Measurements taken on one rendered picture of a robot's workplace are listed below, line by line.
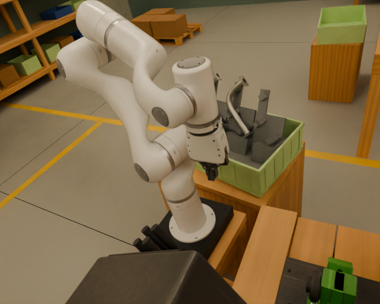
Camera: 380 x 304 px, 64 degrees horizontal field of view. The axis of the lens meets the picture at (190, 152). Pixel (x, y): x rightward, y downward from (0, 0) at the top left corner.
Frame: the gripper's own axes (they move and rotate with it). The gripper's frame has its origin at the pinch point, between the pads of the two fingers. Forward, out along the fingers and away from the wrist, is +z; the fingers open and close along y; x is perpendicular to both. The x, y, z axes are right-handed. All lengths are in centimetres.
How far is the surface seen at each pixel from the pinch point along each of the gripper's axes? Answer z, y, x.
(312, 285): 15.1, -28.7, 15.3
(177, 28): 100, 259, -436
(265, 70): 130, 75, -335
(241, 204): 54, 8, -35
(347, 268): 15.3, -35.5, 8.5
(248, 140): 38, 11, -63
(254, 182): 42, 2, -39
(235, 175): 43, 12, -42
